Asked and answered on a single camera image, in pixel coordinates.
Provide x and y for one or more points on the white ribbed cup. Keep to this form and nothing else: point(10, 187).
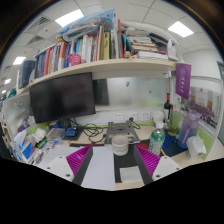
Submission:
point(120, 145)

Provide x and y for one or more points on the dark wine bottle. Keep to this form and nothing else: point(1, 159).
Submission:
point(167, 106)

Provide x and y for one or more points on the group photo poster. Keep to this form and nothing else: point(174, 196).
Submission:
point(205, 103)

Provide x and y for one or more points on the white wooden shelf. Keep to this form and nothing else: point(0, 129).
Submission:
point(113, 68)

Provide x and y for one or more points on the pink mug on shelf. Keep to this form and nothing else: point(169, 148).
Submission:
point(74, 59)

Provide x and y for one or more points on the white square coaster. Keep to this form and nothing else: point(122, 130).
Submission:
point(130, 174)

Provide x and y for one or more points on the green plastic water bottle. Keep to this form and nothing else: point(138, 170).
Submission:
point(157, 138)

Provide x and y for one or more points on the black computer monitor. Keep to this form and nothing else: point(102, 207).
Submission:
point(63, 97)

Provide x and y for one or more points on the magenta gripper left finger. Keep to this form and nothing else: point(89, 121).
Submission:
point(76, 159)

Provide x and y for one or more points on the plastic bag on books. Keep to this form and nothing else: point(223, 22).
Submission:
point(88, 24)

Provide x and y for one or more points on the blue tissue box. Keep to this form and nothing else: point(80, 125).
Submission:
point(23, 148)

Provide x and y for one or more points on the row of upright books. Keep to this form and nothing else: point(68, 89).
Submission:
point(102, 45)

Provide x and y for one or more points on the white crumpled tissue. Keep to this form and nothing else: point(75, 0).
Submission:
point(195, 146)

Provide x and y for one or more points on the purple translucent water jug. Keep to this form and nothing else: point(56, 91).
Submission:
point(188, 129)

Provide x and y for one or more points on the grey metal laptop stand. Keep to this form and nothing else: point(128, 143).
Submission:
point(126, 129)

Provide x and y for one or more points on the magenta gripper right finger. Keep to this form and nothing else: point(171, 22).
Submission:
point(149, 159)

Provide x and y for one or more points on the purple hanging pennant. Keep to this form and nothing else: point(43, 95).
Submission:
point(183, 76)

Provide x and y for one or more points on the white wall power sockets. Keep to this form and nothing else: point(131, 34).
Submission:
point(136, 116)

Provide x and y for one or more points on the black desk mat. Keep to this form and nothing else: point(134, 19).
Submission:
point(131, 159)

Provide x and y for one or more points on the stack of lying books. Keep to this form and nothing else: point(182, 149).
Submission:
point(146, 45)

